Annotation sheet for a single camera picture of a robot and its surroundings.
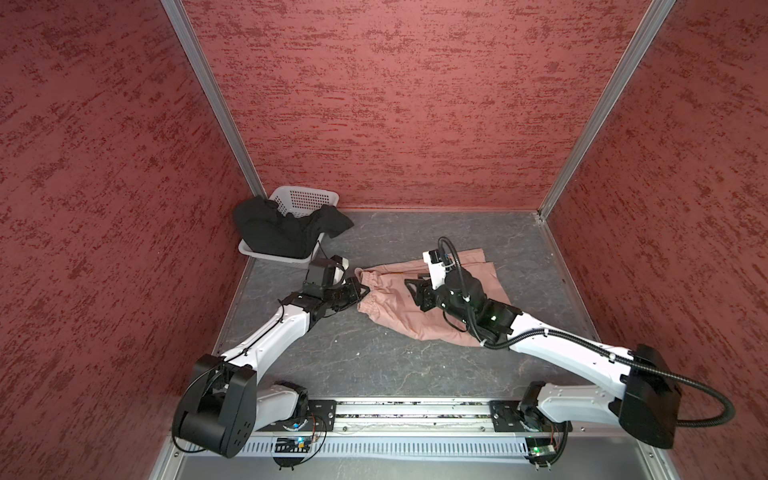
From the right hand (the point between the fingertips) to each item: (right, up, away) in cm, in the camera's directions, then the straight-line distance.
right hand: (408, 288), depth 76 cm
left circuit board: (-29, -38, -5) cm, 48 cm away
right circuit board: (+32, -38, -6) cm, 50 cm away
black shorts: (-51, +17, +29) cm, 61 cm away
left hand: (-11, -4, +9) cm, 14 cm away
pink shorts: (-6, -5, +9) cm, 12 cm away
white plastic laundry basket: (-43, +28, +42) cm, 66 cm away
